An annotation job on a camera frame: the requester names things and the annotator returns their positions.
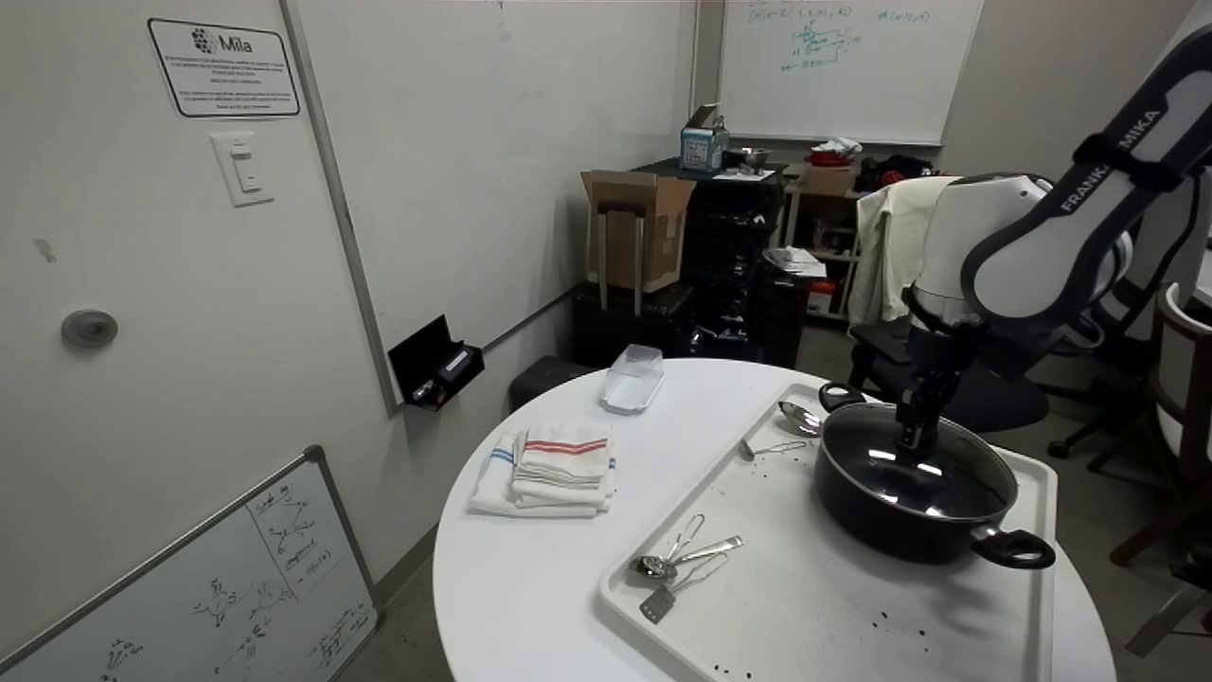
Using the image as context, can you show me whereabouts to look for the black cooking pot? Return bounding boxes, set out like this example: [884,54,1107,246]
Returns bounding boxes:
[814,384,1057,567]

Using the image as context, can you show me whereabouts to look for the black office chair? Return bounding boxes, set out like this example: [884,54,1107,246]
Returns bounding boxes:
[845,317,1212,465]

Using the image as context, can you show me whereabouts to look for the white wall notice sign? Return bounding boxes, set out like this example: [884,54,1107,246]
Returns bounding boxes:
[146,20,300,116]

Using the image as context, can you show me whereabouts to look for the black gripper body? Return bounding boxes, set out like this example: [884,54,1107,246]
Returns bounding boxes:
[899,286,982,458]

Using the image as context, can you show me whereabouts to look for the clear plastic container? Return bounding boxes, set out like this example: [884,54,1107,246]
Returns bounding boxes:
[600,343,661,412]

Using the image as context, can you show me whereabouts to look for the floor whiteboard with drawings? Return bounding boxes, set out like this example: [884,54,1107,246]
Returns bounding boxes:
[0,447,380,682]

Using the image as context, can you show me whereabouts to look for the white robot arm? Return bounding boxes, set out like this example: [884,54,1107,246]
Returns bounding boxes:
[899,21,1212,453]

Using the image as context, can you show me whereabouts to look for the folded white striped towels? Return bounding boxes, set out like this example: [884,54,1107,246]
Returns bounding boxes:
[468,424,612,518]

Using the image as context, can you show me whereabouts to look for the white plastic tray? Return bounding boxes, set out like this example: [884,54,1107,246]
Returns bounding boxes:
[593,384,1057,682]

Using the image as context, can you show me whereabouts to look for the dark glass pot lid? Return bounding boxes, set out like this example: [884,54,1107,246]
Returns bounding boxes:
[822,404,1017,521]

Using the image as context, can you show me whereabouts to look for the white light switch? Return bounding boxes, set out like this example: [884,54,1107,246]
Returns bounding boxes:
[211,131,274,209]

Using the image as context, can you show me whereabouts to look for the black filing cabinet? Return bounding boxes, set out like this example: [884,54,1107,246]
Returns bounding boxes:
[684,178,783,361]

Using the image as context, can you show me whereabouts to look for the blue tissue box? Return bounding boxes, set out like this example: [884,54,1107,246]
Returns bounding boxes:
[678,129,727,175]

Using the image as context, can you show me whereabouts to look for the black marker tray holder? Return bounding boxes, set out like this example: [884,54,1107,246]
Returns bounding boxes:
[386,317,486,408]

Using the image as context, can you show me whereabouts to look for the far wall whiteboard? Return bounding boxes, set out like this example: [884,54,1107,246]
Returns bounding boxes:
[718,0,983,149]

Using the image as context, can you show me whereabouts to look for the cardboard box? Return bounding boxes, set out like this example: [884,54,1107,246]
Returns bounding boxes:
[582,170,692,293]

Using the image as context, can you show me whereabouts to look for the round white table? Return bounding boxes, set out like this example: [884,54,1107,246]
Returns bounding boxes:
[430,361,1117,682]

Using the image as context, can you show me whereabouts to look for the wall whiteboard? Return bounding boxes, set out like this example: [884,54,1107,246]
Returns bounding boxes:
[718,0,983,149]
[276,0,696,356]

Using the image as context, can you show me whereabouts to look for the small metal spoon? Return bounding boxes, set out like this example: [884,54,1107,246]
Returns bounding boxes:
[744,399,822,458]

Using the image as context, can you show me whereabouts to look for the cream jacket on chair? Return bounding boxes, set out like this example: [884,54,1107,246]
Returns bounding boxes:
[847,175,949,327]

